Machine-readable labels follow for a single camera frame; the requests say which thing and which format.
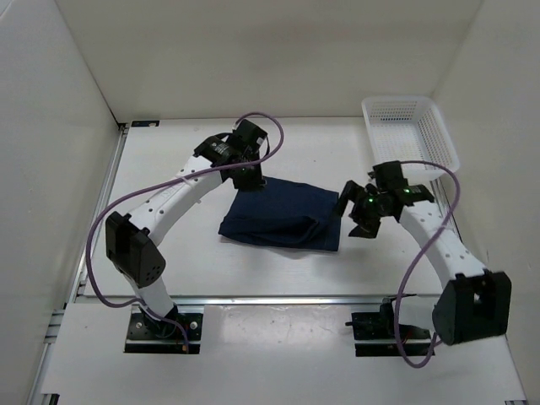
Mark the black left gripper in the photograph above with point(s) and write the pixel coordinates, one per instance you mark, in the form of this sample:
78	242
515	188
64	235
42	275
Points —
255	182

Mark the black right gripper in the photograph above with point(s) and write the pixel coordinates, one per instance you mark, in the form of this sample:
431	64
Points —
365	228

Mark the dark blue denim trousers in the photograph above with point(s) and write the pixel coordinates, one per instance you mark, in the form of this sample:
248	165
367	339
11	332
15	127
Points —
284	214

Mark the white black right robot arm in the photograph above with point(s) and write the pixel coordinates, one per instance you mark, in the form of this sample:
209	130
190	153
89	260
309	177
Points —
474	303

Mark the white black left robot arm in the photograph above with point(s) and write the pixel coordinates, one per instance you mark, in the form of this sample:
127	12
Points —
132	240

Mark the white perforated plastic basket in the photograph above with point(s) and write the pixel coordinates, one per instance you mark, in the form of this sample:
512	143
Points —
410	129

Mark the aluminium table edge rail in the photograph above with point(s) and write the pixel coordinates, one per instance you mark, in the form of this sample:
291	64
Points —
444	204

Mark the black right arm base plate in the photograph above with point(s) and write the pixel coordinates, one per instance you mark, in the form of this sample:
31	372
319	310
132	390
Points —
374	337

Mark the front aluminium rail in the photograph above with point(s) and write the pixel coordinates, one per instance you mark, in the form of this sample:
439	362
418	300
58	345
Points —
279	300

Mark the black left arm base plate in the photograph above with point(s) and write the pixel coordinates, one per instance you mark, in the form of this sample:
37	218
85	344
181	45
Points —
145	335

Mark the left aluminium frame rail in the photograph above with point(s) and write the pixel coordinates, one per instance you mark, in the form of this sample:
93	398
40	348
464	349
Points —
77	277

